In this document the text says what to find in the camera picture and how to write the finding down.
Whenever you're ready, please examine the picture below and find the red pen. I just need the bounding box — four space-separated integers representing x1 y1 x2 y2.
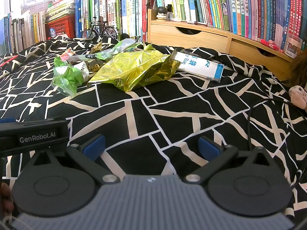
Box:
0 54 19 67

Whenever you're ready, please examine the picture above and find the long dark green wrapper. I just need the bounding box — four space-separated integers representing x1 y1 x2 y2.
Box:
60 52 114 62

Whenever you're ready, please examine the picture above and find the wooden shelf with drawers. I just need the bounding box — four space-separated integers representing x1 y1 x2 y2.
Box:
147 9 298 81

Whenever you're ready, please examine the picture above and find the person's left hand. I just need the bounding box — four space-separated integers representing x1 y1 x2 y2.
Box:
0 182 15 220

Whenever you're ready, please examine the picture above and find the crumpled green white wrapper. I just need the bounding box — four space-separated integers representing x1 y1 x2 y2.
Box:
51 57 91 97

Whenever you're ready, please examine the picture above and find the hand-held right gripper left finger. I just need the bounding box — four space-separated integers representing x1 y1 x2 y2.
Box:
28 135 120 185

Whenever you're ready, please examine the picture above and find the green white snack bag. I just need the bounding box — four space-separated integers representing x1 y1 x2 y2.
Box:
112 36 142 53

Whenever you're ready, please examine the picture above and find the row of tall upright books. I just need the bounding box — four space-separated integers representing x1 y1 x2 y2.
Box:
75 0 149 43

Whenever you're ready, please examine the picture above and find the black white patterned blanket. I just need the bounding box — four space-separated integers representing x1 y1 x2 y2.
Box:
0 37 307 223

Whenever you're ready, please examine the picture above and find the long row of colourful books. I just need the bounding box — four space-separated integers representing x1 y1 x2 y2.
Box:
153 0 307 51

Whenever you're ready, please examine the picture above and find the white blue paper bag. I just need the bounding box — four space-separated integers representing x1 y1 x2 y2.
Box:
173 50 225 83

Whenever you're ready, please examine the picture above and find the red beaded ornament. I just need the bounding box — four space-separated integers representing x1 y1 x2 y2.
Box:
260 39 285 52

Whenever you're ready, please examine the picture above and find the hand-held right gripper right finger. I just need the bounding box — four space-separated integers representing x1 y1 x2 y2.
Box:
182 136 277 185

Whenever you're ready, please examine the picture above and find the red plastic crate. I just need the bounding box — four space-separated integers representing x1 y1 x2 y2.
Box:
45 14 77 39

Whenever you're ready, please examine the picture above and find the black round figurine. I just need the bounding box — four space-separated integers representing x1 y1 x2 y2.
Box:
156 6 170 21

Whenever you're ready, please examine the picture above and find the yellow green foil bag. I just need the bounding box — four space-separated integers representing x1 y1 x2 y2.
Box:
87 44 178 93

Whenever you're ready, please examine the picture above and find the gold brown wrapper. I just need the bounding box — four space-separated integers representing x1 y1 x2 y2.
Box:
90 42 104 53

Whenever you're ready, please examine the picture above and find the brown haired doll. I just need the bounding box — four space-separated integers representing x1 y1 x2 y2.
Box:
287 50 307 111

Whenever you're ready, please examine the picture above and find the stack of flat books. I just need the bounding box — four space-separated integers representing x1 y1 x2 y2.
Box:
44 0 78 22

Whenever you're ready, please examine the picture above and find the black cable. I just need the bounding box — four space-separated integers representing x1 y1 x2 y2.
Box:
247 98 307 188

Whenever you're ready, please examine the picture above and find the small clear plastic box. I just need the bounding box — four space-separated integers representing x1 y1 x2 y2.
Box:
284 34 304 59

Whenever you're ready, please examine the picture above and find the black model bicycle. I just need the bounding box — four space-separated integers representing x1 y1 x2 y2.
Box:
81 16 118 39

